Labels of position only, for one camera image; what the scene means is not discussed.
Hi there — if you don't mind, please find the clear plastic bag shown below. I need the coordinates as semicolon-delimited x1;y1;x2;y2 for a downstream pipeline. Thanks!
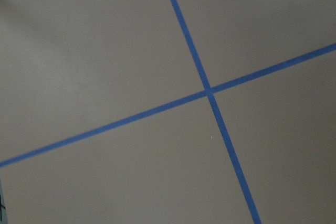
0;185;8;224

